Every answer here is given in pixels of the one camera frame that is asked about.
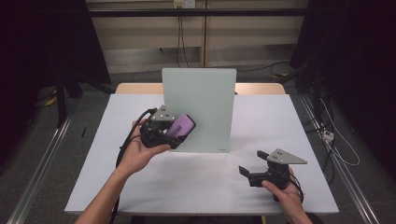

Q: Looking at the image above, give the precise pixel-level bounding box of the black metal stand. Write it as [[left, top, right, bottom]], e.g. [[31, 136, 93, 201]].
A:
[[53, 70, 68, 129]]

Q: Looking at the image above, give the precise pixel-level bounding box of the yellow floor tape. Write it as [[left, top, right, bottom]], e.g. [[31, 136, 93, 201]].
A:
[[43, 95, 58, 107]]

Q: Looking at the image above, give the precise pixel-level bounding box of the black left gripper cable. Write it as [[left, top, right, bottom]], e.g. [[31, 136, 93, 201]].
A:
[[107, 107, 159, 224]]

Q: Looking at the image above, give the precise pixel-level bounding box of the aluminium floor rail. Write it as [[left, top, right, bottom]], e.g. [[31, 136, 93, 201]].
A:
[[299, 93, 380, 224], [7, 113, 75, 224]]

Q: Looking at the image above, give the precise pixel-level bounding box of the wooden table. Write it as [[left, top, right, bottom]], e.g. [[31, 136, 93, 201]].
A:
[[115, 82, 287, 95]]

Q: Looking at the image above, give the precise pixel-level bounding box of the purple whiteboard eraser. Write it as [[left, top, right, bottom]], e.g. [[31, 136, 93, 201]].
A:
[[163, 113, 197, 142]]

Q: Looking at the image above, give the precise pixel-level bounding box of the person's right hand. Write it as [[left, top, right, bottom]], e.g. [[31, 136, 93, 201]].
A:
[[261, 167, 304, 217]]

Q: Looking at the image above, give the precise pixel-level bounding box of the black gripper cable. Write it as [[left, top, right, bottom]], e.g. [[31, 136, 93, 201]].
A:
[[107, 107, 159, 224], [289, 172, 305, 203]]

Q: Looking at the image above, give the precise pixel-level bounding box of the person's left hand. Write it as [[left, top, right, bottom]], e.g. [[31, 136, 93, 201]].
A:
[[118, 119, 172, 176]]

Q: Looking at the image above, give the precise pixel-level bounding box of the white wall socket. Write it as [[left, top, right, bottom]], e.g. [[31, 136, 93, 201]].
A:
[[173, 0, 197, 9]]

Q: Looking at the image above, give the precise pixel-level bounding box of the brass vertical wall strip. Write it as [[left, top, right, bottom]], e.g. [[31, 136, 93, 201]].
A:
[[201, 0, 208, 68]]

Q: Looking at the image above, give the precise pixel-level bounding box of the black hanging cable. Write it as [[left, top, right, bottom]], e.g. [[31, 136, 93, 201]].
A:
[[179, 15, 191, 69], [176, 15, 182, 69]]

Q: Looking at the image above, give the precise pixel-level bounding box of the black curtain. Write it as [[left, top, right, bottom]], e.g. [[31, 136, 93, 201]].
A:
[[0, 0, 112, 166], [289, 0, 396, 180]]

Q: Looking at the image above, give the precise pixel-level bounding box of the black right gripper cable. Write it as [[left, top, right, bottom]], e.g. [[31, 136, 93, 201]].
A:
[[289, 172, 305, 203]]

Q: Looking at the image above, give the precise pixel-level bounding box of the white floor cable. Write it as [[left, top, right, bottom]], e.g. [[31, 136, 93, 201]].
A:
[[319, 98, 361, 167]]

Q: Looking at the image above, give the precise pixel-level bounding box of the black horizontal crossbar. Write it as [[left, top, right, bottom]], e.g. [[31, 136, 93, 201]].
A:
[[88, 7, 310, 18]]

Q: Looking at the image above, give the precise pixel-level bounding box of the black floor cable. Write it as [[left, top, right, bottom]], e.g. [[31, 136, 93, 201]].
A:
[[236, 61, 291, 74]]

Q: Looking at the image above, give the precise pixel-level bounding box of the small whiteboard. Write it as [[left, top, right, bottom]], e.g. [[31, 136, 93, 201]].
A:
[[162, 67, 237, 154]]

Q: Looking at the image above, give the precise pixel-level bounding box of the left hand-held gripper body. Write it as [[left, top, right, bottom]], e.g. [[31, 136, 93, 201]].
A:
[[139, 105, 182, 149]]

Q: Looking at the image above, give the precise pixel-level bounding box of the white table cover board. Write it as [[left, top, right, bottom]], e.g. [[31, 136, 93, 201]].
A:
[[64, 92, 340, 217]]

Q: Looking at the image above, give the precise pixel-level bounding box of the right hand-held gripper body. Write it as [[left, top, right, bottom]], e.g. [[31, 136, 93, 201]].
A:
[[247, 147, 308, 191]]

